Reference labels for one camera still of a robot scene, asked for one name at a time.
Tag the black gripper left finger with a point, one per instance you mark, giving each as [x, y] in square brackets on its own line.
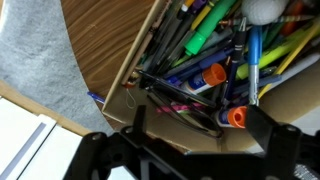
[139, 121]

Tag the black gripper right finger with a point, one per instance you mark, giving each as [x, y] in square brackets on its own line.
[261, 128]

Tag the glue stick with orange cap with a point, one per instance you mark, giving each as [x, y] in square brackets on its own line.
[215, 74]
[237, 116]

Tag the brown cardboard box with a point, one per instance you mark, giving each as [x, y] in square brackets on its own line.
[300, 96]

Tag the tan wooden stick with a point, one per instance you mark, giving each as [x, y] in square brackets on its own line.
[138, 56]

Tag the pink pen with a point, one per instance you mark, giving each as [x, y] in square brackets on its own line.
[180, 108]

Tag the yellow-green highlighter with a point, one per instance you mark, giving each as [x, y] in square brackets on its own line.
[270, 57]

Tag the yellow pencil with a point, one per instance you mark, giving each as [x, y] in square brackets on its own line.
[293, 55]

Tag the light blue marker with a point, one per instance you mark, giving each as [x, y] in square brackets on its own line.
[255, 46]

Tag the dark blue pen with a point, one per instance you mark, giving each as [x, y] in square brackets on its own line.
[213, 60]

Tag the black pen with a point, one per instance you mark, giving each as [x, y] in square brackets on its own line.
[238, 46]

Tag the dark wooden side table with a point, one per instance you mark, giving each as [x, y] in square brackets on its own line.
[100, 40]

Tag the white closet door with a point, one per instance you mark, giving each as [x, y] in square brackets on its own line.
[53, 156]

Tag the orange marker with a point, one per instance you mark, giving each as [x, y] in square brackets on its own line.
[291, 23]

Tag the striped pencil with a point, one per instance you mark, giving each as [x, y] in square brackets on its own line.
[293, 18]

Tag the white ball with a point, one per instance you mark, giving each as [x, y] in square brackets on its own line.
[263, 10]

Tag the green highlighter marker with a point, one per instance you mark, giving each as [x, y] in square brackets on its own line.
[213, 20]

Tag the white panel with grey stripe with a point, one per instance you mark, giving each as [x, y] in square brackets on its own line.
[20, 133]

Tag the yellow pen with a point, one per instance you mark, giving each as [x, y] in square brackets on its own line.
[201, 16]

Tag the grey rug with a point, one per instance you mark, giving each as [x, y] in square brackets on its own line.
[36, 53]

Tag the purple marker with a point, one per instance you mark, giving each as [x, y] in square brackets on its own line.
[198, 5]

